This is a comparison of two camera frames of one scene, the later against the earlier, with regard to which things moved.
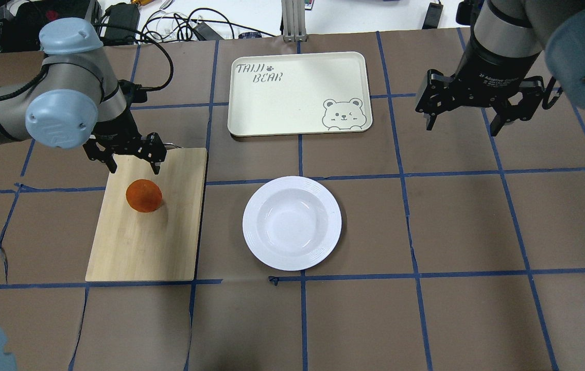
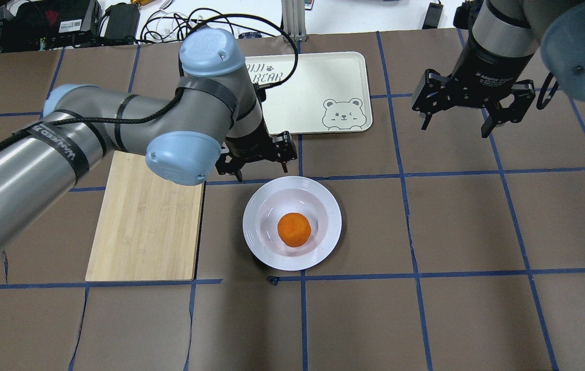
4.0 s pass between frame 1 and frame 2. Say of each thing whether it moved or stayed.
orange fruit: moved
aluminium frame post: stayed
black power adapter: stayed
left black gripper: moved
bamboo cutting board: stayed
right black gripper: stayed
